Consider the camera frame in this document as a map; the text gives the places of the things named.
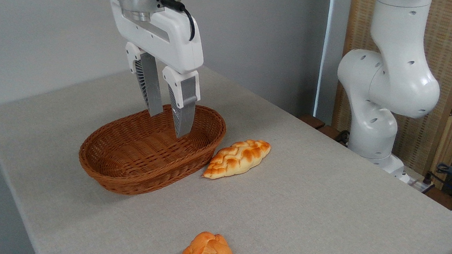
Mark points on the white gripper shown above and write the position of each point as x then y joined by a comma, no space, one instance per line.
167,40

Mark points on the long braided bread loaf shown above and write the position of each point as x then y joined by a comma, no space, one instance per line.
237,158

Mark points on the brown oval wicker basket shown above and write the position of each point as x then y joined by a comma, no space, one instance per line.
149,152

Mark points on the brown wooden base board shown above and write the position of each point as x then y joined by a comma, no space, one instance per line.
321,125

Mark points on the grey tablecloth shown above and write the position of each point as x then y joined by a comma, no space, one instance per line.
284,216

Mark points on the white power strip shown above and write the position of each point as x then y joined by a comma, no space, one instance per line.
419,184

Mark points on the white vertical frame post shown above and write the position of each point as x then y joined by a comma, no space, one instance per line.
332,49

